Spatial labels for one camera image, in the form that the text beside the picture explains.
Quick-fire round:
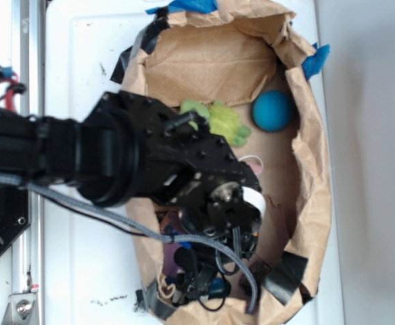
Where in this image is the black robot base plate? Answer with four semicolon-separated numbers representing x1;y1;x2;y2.
0;187;31;257

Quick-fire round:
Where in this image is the green plush pickle toy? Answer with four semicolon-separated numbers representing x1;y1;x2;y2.
180;99;252;147

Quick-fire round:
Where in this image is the blue dimpled ball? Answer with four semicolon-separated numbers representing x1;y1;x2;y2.
252;90;294;132

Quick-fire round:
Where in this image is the pink plush bunny toy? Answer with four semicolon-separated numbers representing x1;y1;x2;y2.
239;154;264;176

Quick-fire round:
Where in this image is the grey braided cable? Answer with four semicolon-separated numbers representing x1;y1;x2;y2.
0;171;260;314

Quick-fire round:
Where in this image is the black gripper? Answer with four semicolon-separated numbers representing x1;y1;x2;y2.
160;182;265;305

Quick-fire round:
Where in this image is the aluminium rail frame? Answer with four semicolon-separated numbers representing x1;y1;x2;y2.
11;1;47;324

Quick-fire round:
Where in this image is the metal corner bracket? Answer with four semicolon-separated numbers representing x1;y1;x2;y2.
1;292;39;325

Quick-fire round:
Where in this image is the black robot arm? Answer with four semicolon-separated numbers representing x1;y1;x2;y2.
0;91;265;302

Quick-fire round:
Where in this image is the white plastic tray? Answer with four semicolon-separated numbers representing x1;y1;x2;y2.
43;0;346;325

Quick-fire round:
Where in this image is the brown paper bag container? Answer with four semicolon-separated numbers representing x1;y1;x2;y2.
121;1;331;324

